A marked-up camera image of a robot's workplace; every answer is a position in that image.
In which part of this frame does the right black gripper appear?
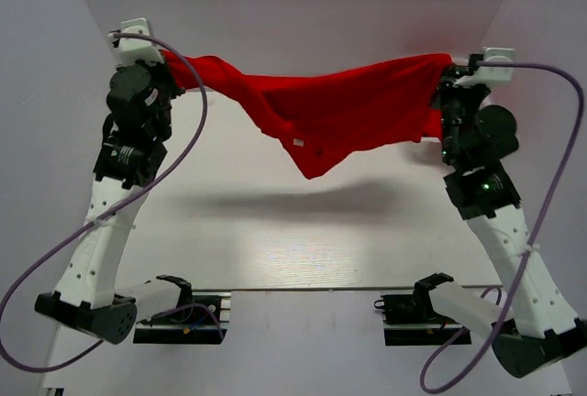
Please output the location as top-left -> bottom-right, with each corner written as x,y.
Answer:
429,60 -> 491,165

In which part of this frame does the red t shirt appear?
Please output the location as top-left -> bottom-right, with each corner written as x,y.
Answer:
164,51 -> 453,179

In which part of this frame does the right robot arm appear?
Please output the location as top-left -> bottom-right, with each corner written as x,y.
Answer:
414,54 -> 586,378

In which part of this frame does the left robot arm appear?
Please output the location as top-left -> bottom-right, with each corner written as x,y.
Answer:
35,60 -> 184,345

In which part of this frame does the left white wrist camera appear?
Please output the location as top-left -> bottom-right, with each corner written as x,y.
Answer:
107,17 -> 164,66

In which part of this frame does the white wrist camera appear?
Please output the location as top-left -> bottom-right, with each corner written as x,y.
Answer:
454,48 -> 515,89
107,17 -> 164,66

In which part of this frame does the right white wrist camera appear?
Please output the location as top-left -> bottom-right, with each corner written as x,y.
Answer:
454,48 -> 515,89

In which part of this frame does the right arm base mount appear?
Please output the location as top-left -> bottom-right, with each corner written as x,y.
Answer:
373,293 -> 462,347

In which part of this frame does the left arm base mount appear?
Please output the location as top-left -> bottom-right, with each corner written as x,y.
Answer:
132,291 -> 231,346

